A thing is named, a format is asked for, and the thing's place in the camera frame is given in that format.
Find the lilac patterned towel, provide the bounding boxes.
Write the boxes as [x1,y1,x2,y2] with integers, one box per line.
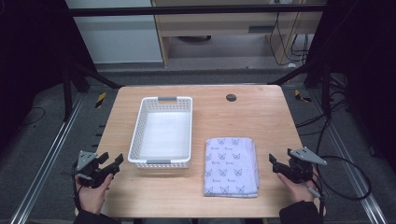
[203,136,261,199]

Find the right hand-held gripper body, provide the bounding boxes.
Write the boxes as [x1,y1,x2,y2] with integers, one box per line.
[273,147,328,185]

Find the white cabinet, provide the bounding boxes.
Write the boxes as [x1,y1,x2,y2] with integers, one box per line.
[64,0,164,65]

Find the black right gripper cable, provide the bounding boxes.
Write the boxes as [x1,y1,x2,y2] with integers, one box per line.
[311,154,374,224]

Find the grey cable plug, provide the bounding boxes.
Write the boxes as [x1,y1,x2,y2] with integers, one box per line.
[305,185,329,201]

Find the wooden background desk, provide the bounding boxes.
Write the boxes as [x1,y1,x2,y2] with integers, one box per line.
[150,0,325,67]

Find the yellow black floor tape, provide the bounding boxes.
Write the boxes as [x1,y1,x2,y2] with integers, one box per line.
[94,91,107,109]
[293,89,313,104]

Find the person's right hand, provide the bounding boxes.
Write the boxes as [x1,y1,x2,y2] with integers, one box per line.
[276,167,320,205]

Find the thin black floor cable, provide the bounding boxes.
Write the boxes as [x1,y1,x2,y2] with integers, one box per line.
[20,106,47,127]

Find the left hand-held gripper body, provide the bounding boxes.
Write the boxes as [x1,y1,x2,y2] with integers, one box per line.
[73,150,121,189]

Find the person's left hand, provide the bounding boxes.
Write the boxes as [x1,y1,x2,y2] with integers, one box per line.
[75,173,115,216]

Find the white plastic basket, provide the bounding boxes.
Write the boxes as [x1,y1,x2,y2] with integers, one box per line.
[127,95,194,170]

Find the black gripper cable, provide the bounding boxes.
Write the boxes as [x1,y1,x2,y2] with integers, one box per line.
[311,154,374,224]
[71,172,83,213]

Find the aluminium floor rail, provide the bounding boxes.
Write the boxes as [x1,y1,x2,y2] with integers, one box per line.
[8,92,86,224]
[311,89,389,224]

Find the black metal frame stand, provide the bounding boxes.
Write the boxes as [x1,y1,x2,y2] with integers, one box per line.
[61,57,124,123]
[268,57,333,119]

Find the black cables under desk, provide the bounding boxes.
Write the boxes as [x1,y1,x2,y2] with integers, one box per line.
[268,11,310,67]

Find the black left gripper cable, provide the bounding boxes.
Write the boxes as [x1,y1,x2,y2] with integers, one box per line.
[71,172,83,213]

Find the black horizontal frame bar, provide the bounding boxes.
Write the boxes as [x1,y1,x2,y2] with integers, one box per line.
[66,4,329,17]

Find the black floor cables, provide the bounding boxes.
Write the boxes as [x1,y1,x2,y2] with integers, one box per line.
[294,74,354,157]

